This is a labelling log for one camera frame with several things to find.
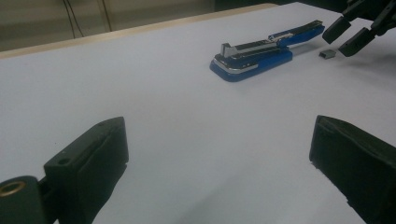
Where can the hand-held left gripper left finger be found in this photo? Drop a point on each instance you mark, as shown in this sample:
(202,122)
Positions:
(90,165)

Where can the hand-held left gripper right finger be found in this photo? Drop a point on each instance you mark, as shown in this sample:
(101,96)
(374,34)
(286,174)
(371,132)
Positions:
(358,165)

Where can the blue stapler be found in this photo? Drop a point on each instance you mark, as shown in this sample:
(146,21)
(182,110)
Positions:
(258,60)

